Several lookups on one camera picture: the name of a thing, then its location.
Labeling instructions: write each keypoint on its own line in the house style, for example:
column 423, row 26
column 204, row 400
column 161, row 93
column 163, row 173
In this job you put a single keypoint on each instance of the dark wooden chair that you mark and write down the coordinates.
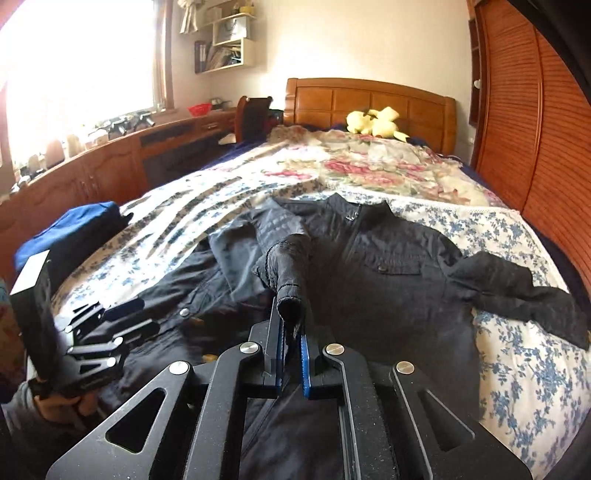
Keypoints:
column 251, row 117

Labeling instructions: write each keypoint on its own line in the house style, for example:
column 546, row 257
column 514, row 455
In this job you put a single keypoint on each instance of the red bowl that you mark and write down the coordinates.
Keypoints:
column 199, row 110

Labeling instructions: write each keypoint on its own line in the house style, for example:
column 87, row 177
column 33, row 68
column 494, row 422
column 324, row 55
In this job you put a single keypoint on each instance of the white paper sheet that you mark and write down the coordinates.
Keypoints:
column 227, row 139

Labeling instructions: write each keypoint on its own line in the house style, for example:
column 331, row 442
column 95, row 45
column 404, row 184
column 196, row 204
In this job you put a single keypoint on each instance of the white wall shelf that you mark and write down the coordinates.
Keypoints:
column 228, row 46

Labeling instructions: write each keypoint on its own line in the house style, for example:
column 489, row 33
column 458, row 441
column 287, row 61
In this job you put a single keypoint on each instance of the white blue floral bedspread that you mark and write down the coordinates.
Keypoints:
column 508, row 369

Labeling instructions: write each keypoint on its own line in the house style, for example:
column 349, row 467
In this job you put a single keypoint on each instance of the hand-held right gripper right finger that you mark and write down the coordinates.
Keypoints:
column 307, row 369

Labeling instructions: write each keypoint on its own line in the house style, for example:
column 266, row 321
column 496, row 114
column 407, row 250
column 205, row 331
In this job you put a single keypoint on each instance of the wooden bed headboard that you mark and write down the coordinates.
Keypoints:
column 360, row 99

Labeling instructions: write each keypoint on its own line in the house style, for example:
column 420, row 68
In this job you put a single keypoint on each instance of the person's left hand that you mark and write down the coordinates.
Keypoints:
column 60, row 406

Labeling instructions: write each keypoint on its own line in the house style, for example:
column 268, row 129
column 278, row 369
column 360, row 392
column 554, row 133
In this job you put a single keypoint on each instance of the cream hanging cloth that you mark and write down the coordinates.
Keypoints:
column 188, row 16

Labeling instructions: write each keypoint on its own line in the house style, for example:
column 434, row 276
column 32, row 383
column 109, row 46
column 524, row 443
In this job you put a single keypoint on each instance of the person's left forearm grey sleeve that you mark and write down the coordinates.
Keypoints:
column 32, row 438

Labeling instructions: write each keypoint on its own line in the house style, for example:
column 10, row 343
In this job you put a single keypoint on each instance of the black jacket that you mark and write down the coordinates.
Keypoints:
column 392, row 286

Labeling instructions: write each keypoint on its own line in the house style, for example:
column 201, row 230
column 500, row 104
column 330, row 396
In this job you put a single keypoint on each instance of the black desk gadget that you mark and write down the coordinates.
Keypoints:
column 127, row 123

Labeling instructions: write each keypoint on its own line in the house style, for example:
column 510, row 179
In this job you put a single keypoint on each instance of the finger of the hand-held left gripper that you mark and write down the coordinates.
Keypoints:
column 138, row 333
column 124, row 308

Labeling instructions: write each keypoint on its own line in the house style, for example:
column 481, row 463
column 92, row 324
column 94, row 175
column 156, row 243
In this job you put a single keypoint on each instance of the yellow plush toy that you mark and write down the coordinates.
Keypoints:
column 376, row 122

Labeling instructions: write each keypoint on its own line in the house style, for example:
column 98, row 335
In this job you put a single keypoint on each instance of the pale round jar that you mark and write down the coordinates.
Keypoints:
column 54, row 153

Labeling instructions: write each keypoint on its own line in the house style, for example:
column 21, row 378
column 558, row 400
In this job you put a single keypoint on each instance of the wooden slatted wardrobe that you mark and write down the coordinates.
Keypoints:
column 531, row 115

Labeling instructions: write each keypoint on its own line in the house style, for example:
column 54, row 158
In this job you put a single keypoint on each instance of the bright window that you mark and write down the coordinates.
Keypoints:
column 83, row 60

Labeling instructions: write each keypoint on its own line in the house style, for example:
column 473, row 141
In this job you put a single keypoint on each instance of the blue folded cloth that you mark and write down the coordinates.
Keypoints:
column 78, row 226

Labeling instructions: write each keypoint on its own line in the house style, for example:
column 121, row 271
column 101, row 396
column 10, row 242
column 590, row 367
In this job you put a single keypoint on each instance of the pink floral quilt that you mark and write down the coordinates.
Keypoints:
column 369, row 170

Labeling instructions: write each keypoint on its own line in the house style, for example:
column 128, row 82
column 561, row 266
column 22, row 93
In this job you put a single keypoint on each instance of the long wooden desk cabinet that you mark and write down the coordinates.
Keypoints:
column 106, row 170

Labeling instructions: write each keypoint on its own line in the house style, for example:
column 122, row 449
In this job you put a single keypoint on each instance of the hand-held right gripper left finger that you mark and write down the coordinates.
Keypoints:
column 277, row 369

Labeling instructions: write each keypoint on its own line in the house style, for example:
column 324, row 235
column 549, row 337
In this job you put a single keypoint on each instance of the dark clothes pile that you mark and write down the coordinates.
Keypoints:
column 275, row 118

